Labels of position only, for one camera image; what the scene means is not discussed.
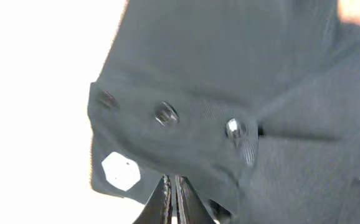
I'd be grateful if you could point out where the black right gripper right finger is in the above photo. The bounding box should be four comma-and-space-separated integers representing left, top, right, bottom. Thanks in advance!
175, 175, 216, 224

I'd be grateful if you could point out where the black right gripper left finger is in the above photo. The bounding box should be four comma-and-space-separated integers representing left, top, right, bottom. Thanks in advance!
133, 175, 173, 224

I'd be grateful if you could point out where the black t-shirt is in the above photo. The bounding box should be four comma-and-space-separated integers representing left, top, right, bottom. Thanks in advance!
87, 0, 360, 223

